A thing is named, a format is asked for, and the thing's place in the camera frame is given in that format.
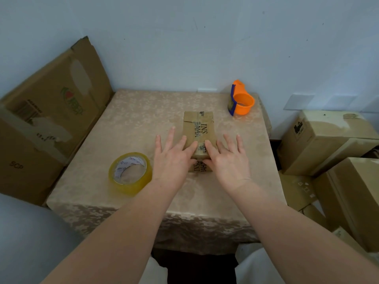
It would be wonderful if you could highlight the small taped cardboard box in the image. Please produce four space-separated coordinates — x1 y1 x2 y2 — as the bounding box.
183 111 218 172

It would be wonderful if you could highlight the taped brown cardboard box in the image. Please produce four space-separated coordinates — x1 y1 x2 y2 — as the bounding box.
277 109 379 177

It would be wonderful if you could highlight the person's left hand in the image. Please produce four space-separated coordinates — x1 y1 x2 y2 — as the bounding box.
152 126 198 191

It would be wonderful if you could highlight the low brown cardboard box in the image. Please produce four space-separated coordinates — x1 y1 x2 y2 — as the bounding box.
278 171 320 212

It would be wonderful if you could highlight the large flattened cardboard box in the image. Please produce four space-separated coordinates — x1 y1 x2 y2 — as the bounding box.
0 36 115 206

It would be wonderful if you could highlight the person's right forearm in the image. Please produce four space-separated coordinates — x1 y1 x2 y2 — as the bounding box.
226 183 379 284

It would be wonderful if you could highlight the tall brown cardboard box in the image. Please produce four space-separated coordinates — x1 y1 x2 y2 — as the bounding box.
313 157 379 253

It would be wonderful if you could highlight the person's left forearm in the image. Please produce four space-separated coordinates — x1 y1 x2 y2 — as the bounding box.
41 180 188 284

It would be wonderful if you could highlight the person's right hand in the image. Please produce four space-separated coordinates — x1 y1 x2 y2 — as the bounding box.
203 134 252 194

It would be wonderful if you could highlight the beige patterned tablecloth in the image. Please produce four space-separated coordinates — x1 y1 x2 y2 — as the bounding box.
46 89 287 255

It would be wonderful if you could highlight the orange tape dispenser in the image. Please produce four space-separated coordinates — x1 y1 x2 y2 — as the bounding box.
227 80 255 116

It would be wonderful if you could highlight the clear packing tape roll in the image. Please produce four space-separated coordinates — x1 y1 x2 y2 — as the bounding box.
108 152 153 196

